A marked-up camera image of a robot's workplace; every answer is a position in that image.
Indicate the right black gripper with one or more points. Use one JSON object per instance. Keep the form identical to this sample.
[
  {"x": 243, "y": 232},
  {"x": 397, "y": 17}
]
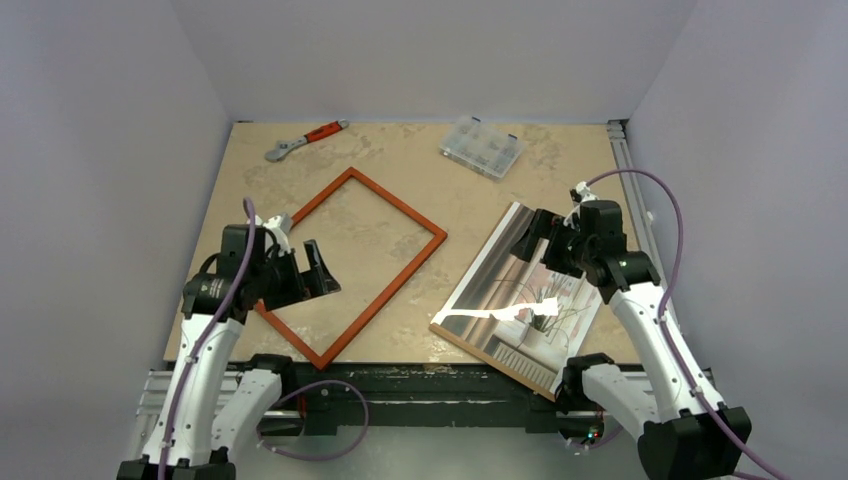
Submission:
[{"x": 553, "y": 240}]

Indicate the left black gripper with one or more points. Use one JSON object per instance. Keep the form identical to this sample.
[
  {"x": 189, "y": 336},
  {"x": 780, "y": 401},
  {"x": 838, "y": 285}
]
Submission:
[{"x": 307, "y": 284}]

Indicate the photo print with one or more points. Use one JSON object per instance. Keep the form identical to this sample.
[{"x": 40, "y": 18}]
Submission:
[{"x": 516, "y": 315}]

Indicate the orange wooden picture frame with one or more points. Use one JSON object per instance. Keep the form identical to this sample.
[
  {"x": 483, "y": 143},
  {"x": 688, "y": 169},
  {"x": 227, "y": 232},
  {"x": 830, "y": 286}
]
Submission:
[{"x": 322, "y": 361}]

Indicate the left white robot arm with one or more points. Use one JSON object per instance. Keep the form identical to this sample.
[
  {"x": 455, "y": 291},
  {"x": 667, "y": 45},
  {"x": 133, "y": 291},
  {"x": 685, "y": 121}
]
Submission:
[{"x": 196, "y": 437}]

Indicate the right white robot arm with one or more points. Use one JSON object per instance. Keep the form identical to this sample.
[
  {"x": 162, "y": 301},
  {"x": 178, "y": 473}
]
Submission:
[{"x": 682, "y": 426}]

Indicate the clear plastic organizer box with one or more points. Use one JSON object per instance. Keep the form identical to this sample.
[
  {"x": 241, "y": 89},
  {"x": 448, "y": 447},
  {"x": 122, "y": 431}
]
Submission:
[{"x": 481, "y": 147}]

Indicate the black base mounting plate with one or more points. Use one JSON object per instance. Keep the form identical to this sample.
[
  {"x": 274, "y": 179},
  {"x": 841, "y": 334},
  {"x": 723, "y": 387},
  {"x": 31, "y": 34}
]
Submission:
[{"x": 419, "y": 395}]

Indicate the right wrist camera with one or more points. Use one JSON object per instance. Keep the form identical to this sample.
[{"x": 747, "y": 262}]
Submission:
[{"x": 581, "y": 193}]

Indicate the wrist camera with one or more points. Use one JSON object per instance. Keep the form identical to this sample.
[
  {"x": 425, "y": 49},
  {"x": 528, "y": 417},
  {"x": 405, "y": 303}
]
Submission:
[
  {"x": 581, "y": 193},
  {"x": 278, "y": 227}
]

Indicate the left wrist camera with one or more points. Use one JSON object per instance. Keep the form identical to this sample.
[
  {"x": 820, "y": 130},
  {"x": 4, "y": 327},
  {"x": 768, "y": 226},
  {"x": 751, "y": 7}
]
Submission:
[{"x": 278, "y": 227}]

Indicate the red handled adjustable wrench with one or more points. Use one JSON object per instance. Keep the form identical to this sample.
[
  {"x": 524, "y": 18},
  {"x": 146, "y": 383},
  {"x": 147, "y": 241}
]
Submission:
[{"x": 283, "y": 148}]

